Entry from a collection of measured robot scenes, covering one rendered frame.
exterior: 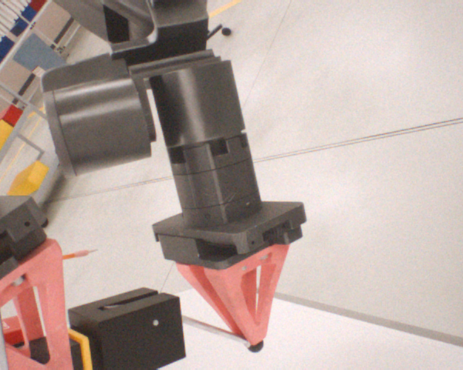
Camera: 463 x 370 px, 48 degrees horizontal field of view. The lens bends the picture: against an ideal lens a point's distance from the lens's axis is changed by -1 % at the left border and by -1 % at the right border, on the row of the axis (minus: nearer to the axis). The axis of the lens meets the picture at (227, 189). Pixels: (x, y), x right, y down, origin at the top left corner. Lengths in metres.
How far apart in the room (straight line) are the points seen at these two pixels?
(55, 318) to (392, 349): 0.28
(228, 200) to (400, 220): 1.44
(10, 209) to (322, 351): 0.30
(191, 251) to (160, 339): 0.07
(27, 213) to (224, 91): 0.16
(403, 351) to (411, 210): 1.32
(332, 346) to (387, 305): 1.17
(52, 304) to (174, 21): 0.19
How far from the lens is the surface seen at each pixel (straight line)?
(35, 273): 0.27
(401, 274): 1.66
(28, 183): 4.36
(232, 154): 0.34
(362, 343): 0.48
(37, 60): 7.23
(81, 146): 0.33
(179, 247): 0.37
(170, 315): 0.33
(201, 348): 0.49
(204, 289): 0.38
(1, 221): 0.25
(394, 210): 1.80
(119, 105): 0.33
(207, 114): 0.34
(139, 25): 0.38
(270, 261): 0.38
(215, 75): 0.34
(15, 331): 0.51
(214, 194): 0.34
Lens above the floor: 1.28
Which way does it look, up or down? 31 degrees down
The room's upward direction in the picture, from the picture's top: 51 degrees counter-clockwise
